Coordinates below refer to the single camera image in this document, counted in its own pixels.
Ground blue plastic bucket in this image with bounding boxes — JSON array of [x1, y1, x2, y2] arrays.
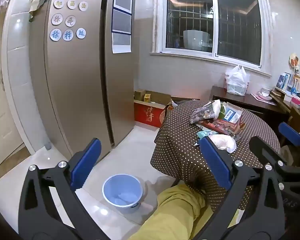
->
[[102, 174, 147, 214]]

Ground person's leg in yellow pants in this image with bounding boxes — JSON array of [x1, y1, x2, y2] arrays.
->
[[125, 182, 240, 240]]

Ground white door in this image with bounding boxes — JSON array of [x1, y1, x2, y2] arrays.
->
[[0, 12, 24, 170]]

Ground large crumpled white tissue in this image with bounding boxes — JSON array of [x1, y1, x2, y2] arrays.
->
[[207, 134, 237, 153]]

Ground white framed grey paper sheet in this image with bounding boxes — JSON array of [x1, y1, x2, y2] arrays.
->
[[113, 0, 133, 14]]

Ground group of round character magnets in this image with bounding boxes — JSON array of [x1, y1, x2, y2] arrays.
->
[[49, 0, 92, 41]]

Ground pink paper sheet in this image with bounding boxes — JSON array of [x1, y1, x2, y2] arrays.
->
[[251, 94, 277, 105]]

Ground grey patterned pouch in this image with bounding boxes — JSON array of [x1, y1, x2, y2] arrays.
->
[[190, 102, 219, 124]]

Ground beige refrigerator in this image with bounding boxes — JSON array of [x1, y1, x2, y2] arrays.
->
[[29, 0, 140, 155]]

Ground red cardboard box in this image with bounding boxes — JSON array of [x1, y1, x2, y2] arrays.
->
[[134, 99, 168, 128]]

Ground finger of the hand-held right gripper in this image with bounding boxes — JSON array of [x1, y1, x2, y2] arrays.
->
[[249, 135, 290, 175], [278, 122, 300, 167]]

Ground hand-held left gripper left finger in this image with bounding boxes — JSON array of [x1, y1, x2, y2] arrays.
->
[[17, 138, 108, 240]]

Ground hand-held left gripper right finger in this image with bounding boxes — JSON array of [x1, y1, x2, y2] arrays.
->
[[197, 138, 287, 240]]

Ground flattened blue white packet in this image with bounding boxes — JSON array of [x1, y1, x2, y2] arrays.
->
[[197, 130, 218, 139]]

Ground small brown cardboard box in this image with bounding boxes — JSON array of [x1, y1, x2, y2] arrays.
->
[[134, 89, 147, 102]]

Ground blue white cardboard box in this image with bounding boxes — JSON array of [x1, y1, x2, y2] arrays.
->
[[222, 102, 243, 124]]

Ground white framed window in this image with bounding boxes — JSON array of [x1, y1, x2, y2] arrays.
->
[[150, 0, 273, 77]]

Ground row of books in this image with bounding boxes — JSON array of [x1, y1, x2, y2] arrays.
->
[[275, 72, 300, 105]]

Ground plain grey printed paper sheet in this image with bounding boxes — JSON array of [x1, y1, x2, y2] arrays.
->
[[112, 32, 132, 54]]

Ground brown polka dot tablecloth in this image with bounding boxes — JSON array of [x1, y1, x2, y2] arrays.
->
[[150, 100, 282, 213]]

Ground blue framed grey paper sheet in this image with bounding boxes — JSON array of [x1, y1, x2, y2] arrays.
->
[[112, 9, 132, 34]]

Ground dark wooden desk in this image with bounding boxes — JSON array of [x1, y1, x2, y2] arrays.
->
[[211, 85, 290, 120]]

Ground white plastic bag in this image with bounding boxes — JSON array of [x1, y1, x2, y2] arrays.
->
[[225, 65, 250, 96]]

